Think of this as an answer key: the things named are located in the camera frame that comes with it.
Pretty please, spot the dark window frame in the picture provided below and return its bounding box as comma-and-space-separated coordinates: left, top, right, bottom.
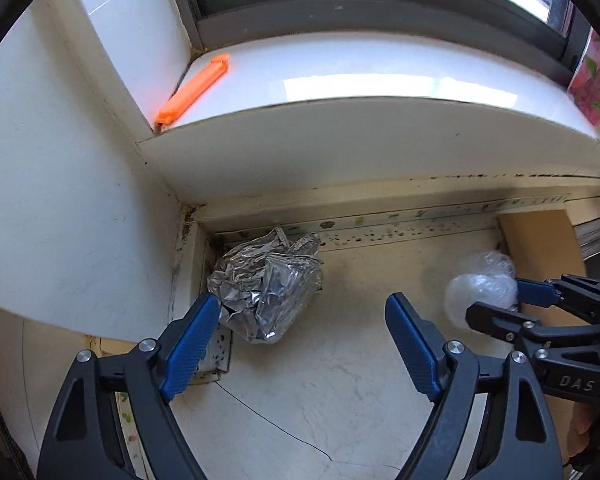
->
175, 0, 592, 87

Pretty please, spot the operator right hand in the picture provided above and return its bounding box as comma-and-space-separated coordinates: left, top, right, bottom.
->
567, 403, 598, 458

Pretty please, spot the orange plastic clip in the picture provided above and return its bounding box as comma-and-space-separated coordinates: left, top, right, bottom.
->
156, 53, 230, 126

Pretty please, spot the clear plastic bag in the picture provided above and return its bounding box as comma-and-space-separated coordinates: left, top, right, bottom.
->
443, 250, 518, 330

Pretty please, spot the crumpled silver foil wrapper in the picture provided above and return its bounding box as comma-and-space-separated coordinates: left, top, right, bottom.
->
207, 226, 323, 344

